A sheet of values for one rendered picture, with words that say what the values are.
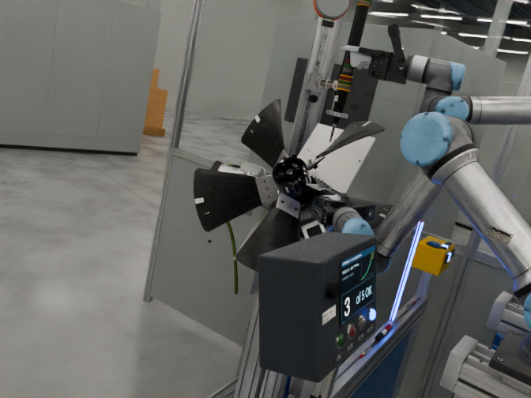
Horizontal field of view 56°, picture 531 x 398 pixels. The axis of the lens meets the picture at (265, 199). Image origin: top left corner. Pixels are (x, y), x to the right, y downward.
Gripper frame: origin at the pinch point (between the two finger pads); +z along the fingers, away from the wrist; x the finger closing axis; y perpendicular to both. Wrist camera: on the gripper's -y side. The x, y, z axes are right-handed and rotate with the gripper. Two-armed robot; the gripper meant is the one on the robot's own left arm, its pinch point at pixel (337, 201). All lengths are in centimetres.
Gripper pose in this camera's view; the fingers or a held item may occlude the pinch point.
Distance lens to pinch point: 155.2
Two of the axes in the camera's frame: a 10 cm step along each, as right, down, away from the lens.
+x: -1.0, 9.6, 2.4
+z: -0.8, -2.5, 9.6
